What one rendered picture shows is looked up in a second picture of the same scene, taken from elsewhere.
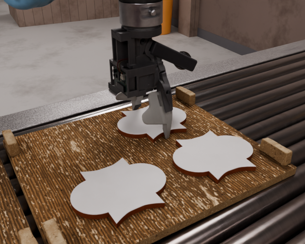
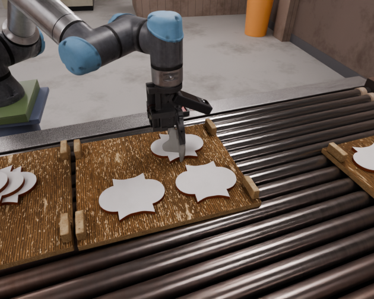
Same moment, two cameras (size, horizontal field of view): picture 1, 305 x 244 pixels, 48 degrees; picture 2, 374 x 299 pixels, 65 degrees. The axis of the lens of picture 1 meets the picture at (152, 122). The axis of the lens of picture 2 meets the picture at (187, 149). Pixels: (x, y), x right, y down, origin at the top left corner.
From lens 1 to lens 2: 0.25 m
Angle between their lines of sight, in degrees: 14
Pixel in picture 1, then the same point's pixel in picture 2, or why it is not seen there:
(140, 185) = (145, 196)
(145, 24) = (165, 85)
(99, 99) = not seen: hidden behind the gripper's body
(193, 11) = (289, 18)
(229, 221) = (196, 232)
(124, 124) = (155, 146)
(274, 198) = (236, 220)
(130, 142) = (155, 160)
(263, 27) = (351, 41)
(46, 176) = (92, 177)
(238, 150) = (224, 181)
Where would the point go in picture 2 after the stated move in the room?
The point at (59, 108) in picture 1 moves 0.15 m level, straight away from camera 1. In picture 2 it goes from (121, 122) to (126, 100)
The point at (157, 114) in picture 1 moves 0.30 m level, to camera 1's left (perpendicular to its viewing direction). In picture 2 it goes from (174, 145) to (69, 129)
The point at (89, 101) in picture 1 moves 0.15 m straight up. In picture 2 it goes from (143, 119) to (140, 78)
